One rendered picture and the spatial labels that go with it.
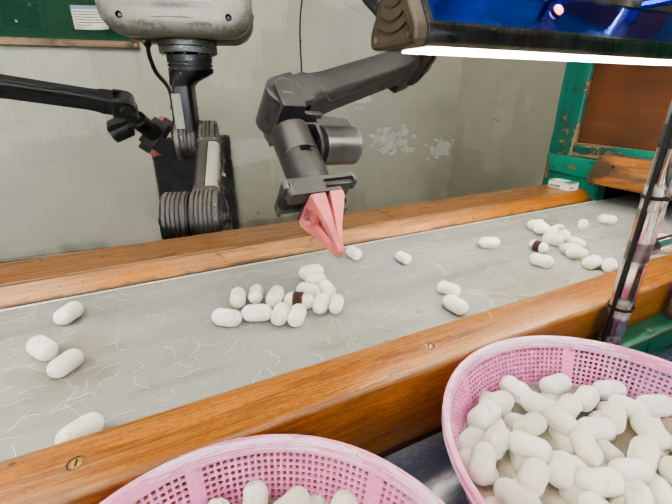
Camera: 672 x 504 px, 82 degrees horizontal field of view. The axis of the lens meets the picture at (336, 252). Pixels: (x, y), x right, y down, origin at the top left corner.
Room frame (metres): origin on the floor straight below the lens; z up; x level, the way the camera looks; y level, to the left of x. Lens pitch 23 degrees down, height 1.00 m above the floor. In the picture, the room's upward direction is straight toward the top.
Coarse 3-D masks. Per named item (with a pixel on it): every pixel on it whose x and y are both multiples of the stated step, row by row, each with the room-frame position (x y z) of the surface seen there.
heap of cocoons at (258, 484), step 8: (256, 480) 0.20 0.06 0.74; (248, 488) 0.19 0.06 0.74; (256, 488) 0.19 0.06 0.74; (264, 488) 0.19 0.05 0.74; (296, 488) 0.19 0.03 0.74; (304, 488) 0.19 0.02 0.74; (248, 496) 0.18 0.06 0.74; (256, 496) 0.18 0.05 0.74; (264, 496) 0.19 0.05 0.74; (288, 496) 0.18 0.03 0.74; (296, 496) 0.18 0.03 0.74; (304, 496) 0.18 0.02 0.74; (312, 496) 0.19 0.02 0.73; (320, 496) 0.19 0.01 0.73; (336, 496) 0.18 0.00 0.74; (344, 496) 0.18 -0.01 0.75; (352, 496) 0.18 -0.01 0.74
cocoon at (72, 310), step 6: (66, 306) 0.41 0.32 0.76; (72, 306) 0.41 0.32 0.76; (78, 306) 0.42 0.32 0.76; (60, 312) 0.40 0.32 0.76; (66, 312) 0.40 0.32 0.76; (72, 312) 0.40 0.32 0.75; (78, 312) 0.41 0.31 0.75; (54, 318) 0.39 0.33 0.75; (60, 318) 0.39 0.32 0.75; (66, 318) 0.39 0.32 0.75; (72, 318) 0.40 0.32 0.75; (60, 324) 0.39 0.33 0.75; (66, 324) 0.40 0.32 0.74
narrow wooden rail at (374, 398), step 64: (512, 320) 0.37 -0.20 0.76; (576, 320) 0.38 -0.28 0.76; (640, 320) 0.45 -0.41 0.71; (256, 384) 0.27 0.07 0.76; (320, 384) 0.27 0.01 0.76; (384, 384) 0.27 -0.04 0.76; (64, 448) 0.20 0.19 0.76; (128, 448) 0.20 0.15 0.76; (192, 448) 0.20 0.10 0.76; (384, 448) 0.27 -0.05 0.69
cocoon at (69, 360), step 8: (64, 352) 0.32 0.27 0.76; (72, 352) 0.32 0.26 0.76; (80, 352) 0.33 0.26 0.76; (56, 360) 0.31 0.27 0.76; (64, 360) 0.31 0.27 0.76; (72, 360) 0.31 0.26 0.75; (80, 360) 0.32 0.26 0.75; (48, 368) 0.30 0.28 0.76; (56, 368) 0.30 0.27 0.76; (64, 368) 0.31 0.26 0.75; (72, 368) 0.31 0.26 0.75; (56, 376) 0.30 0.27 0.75
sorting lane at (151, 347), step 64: (320, 256) 0.61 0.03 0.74; (384, 256) 0.61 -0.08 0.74; (448, 256) 0.61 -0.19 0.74; (512, 256) 0.61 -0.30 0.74; (0, 320) 0.41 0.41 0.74; (128, 320) 0.41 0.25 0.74; (192, 320) 0.41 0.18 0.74; (320, 320) 0.41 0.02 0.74; (384, 320) 0.41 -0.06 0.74; (448, 320) 0.41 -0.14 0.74; (0, 384) 0.30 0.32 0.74; (64, 384) 0.30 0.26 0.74; (128, 384) 0.30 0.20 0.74; (192, 384) 0.30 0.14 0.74; (0, 448) 0.22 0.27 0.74
